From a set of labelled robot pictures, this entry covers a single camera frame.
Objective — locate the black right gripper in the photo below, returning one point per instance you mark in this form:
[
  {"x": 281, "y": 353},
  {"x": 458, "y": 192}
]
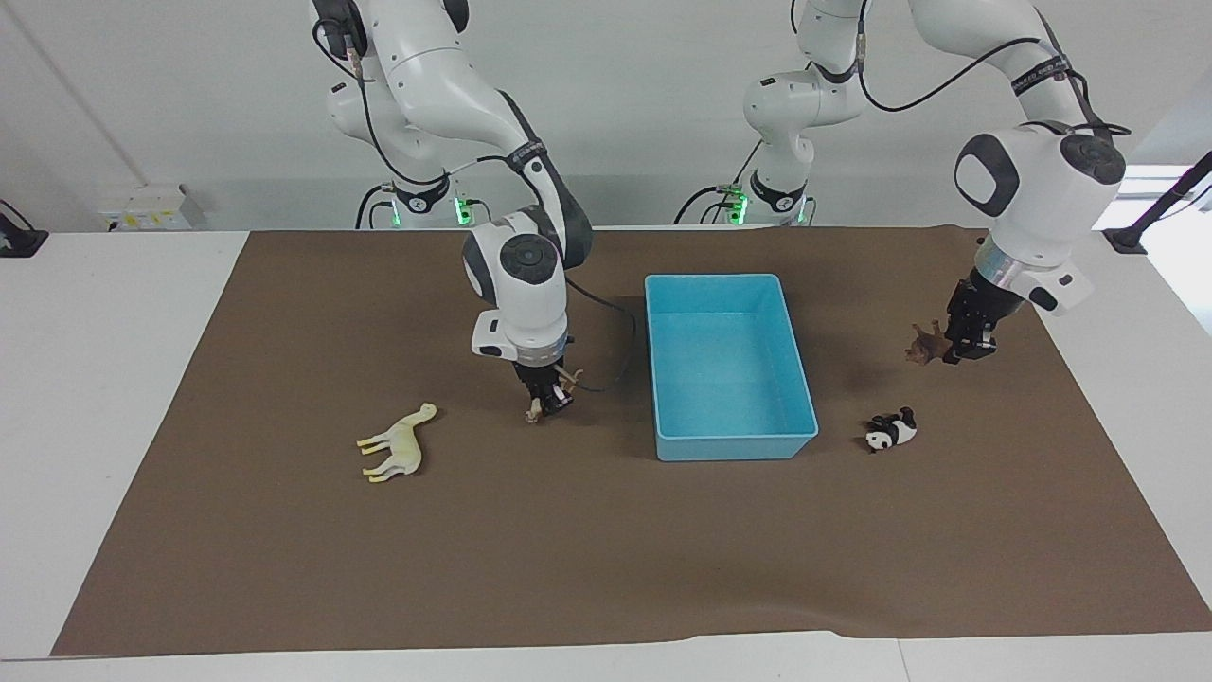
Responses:
[{"x": 544, "y": 377}]

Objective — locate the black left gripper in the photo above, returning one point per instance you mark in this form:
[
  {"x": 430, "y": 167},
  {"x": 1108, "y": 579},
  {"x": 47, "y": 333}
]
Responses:
[{"x": 980, "y": 308}]

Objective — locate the orange spotted tiger toy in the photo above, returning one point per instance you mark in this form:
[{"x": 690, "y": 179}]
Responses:
[{"x": 534, "y": 413}]

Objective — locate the brown lion toy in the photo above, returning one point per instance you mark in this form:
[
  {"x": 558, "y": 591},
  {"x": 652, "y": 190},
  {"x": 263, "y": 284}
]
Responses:
[{"x": 923, "y": 349}]

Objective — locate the black white panda toy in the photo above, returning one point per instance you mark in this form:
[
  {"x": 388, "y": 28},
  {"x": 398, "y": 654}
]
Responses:
[{"x": 895, "y": 433}]

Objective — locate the cream horse toy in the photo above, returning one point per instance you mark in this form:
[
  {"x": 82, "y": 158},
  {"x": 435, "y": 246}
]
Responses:
[{"x": 405, "y": 440}]

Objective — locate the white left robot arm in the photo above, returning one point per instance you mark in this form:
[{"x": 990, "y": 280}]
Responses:
[{"x": 1032, "y": 180}]

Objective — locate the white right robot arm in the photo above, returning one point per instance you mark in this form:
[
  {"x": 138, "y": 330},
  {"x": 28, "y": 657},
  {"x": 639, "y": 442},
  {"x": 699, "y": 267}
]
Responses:
[{"x": 445, "y": 85}]

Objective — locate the light blue storage box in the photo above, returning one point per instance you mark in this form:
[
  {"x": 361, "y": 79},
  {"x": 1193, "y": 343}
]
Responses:
[{"x": 724, "y": 369}]

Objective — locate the brown table mat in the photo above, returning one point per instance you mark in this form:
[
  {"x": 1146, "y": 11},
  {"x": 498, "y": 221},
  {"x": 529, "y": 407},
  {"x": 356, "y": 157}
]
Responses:
[{"x": 568, "y": 549}]

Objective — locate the black angled stand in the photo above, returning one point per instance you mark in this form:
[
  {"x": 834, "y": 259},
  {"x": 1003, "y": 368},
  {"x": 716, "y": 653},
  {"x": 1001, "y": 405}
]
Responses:
[{"x": 1131, "y": 237}]

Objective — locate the white wall socket box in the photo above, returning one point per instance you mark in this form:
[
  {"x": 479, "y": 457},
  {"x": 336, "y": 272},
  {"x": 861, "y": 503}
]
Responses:
[{"x": 151, "y": 210}]

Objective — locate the black clamp mount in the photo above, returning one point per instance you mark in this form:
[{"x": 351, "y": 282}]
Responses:
[{"x": 19, "y": 242}]

